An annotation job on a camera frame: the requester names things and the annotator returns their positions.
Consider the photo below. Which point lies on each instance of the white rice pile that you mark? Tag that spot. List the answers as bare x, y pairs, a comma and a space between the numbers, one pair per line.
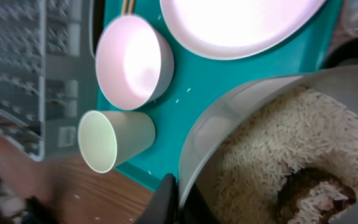
302, 128

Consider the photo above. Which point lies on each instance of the teal serving tray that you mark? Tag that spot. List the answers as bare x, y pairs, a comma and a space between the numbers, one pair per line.
198, 82

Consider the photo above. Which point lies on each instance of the grey dishwasher rack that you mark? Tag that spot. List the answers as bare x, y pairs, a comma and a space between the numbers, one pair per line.
47, 73

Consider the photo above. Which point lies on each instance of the grey bowl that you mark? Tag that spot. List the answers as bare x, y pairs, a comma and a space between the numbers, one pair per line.
201, 153

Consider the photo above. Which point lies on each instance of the left wooden chopstick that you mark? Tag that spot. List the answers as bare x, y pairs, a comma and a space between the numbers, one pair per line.
124, 7

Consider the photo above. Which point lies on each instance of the large white plate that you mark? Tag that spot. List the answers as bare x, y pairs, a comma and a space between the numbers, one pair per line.
234, 29

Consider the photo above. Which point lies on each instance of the wooden chopstick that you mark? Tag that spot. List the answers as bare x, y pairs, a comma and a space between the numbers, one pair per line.
131, 6
124, 7

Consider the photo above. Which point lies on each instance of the white paper cup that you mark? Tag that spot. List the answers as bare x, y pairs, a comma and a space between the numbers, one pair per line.
109, 138

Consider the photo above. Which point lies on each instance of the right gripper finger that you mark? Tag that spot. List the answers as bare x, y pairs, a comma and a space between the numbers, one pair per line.
163, 205

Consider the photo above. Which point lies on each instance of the clear plastic bin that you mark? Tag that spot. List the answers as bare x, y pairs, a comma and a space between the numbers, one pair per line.
346, 28

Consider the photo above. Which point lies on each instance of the white shallow bowl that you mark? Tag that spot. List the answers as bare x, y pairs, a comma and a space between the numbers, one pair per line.
134, 63

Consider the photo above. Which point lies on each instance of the right wooden chopstick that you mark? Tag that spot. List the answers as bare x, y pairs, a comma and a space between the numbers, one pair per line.
131, 6

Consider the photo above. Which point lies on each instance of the dark brown food scrap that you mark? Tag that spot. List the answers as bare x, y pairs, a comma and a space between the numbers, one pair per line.
298, 187

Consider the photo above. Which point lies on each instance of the black waste tray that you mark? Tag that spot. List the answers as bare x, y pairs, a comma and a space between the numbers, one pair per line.
345, 54

